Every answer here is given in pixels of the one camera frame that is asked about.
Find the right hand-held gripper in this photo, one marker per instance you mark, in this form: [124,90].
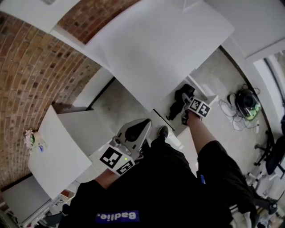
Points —
[199,107]

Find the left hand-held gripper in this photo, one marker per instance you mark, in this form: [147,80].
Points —
[131,138]

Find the black garment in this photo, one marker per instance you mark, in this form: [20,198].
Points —
[179,101]

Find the person's left forearm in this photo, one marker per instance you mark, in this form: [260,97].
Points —
[108,178]

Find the person's right forearm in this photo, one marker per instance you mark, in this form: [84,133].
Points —
[200,131]

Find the person's black shoe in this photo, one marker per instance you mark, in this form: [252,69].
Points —
[163,131]

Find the person's black trousers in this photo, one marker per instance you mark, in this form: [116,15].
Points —
[164,151]

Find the black and green bag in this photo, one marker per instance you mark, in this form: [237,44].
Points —
[248,102]

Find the person's black shirt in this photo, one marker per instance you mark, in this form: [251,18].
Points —
[160,191]

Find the white side table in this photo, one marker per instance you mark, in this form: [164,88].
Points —
[58,155]

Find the black framed window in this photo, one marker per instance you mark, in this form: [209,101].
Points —
[276,71]

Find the black office chair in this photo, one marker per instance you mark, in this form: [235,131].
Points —
[271,153]

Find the flower pot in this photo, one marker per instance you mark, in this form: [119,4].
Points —
[33,139]

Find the white low cabinet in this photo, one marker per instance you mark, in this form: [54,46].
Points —
[22,200]

